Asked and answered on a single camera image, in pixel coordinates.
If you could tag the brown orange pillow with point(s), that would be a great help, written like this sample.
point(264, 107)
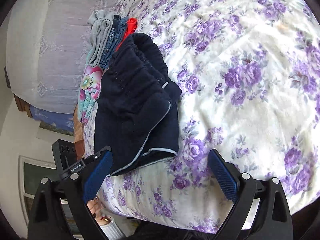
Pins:
point(78, 135)

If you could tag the blue pillow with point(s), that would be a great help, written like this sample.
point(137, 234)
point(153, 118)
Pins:
point(59, 120)

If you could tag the person's left hand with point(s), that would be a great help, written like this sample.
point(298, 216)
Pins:
point(95, 209)

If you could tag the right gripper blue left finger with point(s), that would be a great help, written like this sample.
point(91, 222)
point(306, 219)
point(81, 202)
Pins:
point(95, 179)

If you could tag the folded blue jeans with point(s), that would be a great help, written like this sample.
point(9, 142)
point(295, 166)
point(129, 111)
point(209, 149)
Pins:
point(116, 34)

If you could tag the white lace pillow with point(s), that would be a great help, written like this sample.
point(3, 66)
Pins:
point(47, 45)

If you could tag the dark navy track pants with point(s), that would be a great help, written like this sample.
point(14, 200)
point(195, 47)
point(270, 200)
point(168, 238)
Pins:
point(137, 114)

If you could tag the folded grey sweatshirt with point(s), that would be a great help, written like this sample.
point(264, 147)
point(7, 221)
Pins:
point(101, 23)

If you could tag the folded red garment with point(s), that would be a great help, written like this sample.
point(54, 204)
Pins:
point(131, 28)

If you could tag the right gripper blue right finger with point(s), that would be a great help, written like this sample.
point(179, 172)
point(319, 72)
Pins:
point(225, 175)

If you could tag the purple floral bedspread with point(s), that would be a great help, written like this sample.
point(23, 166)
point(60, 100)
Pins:
point(249, 75)

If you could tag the folded turquoise floral quilt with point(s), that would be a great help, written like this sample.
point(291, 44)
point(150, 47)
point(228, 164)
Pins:
point(89, 91)

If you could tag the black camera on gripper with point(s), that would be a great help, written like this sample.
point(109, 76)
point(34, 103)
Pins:
point(64, 154)

